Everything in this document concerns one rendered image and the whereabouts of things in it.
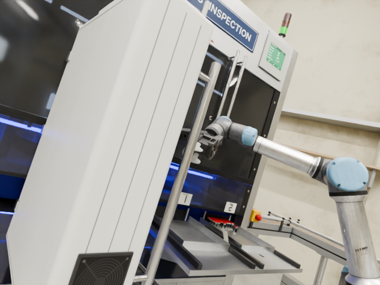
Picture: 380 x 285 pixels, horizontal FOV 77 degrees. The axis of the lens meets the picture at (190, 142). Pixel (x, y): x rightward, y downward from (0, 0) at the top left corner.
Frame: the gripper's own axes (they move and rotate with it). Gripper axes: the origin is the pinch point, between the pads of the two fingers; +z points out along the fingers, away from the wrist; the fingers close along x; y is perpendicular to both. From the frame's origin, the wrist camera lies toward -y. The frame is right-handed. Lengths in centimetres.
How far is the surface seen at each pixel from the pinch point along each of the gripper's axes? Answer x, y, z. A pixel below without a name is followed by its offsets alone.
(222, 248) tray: 45, 22, -10
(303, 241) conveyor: 104, 71, -98
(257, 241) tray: 65, 35, -41
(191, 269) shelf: 30.3, 16.8, 15.1
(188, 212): 57, -4, -29
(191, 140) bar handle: -16.6, 8.6, 14.9
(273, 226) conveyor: 93, 45, -88
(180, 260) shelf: 32.4, 11.6, 13.1
